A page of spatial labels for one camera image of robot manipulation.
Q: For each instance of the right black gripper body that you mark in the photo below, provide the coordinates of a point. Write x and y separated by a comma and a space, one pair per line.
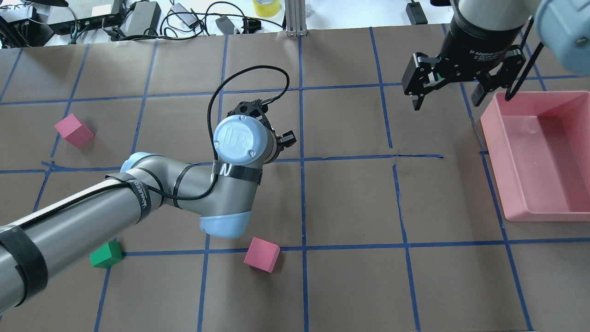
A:
479, 42

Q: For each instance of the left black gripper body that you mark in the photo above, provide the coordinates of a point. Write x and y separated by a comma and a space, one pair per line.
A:
287, 137

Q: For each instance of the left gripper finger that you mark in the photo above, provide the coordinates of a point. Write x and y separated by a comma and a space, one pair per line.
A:
286, 140

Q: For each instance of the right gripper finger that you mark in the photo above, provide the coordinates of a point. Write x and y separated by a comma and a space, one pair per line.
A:
421, 77
510, 76

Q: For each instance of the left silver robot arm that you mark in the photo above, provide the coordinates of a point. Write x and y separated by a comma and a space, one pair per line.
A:
37, 248

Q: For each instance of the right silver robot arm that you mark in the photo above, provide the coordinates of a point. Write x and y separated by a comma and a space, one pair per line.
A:
561, 26

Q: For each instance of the black power adapter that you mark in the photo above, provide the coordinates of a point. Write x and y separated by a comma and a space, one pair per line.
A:
415, 13

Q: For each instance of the pink plastic tray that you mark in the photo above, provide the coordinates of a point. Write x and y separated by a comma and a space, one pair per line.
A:
539, 146

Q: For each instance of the yellow tape roll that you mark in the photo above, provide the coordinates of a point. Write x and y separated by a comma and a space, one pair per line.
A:
266, 8

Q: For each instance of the pink cube centre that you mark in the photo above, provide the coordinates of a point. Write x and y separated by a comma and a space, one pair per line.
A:
262, 255

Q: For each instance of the pink cube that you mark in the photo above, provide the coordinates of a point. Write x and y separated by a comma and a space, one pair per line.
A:
74, 131
262, 255

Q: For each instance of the pink cube far side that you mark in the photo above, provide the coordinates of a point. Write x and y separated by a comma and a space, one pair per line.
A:
74, 131

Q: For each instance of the green cube near base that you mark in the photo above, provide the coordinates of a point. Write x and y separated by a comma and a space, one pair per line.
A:
107, 255

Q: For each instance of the aluminium profile post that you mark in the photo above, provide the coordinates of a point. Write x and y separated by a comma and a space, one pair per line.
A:
295, 17

